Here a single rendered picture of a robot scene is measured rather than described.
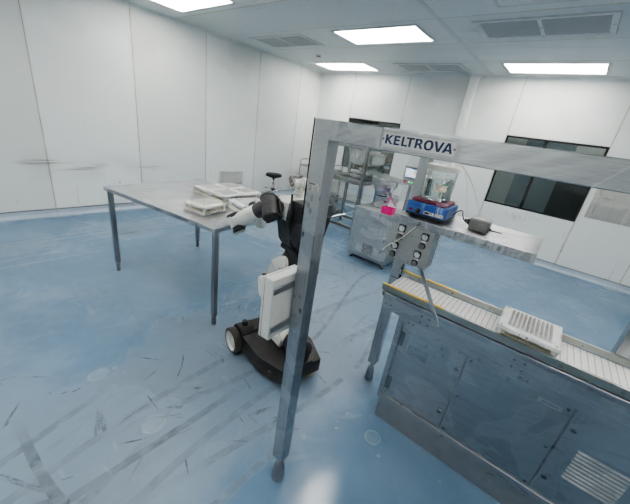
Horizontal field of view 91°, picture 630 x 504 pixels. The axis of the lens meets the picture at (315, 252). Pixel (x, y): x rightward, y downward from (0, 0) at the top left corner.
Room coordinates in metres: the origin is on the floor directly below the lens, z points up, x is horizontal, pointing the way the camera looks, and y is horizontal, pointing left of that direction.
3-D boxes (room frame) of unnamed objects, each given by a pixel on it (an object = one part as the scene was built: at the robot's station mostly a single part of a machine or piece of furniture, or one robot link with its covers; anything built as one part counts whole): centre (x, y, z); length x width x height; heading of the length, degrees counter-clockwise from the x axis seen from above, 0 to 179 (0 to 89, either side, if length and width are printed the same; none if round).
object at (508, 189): (5.47, -3.54, 1.43); 1.38 x 0.01 x 1.16; 53
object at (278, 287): (1.03, 0.10, 1.05); 0.17 x 0.06 x 0.26; 145
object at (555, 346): (1.26, -1.05, 0.97); 0.25 x 0.24 x 0.02; 144
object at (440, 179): (1.57, -0.56, 1.53); 0.15 x 0.15 x 0.19
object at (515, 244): (1.50, -0.73, 1.33); 0.62 x 0.38 x 0.04; 55
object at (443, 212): (1.57, -0.55, 1.39); 0.21 x 0.20 x 0.09; 145
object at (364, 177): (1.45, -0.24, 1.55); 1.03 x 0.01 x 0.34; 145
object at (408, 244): (1.51, -0.49, 1.22); 0.22 x 0.11 x 0.20; 55
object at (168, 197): (2.98, 1.17, 0.87); 1.50 x 1.10 x 0.04; 63
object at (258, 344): (1.90, 0.16, 0.19); 0.64 x 0.52 x 0.33; 41
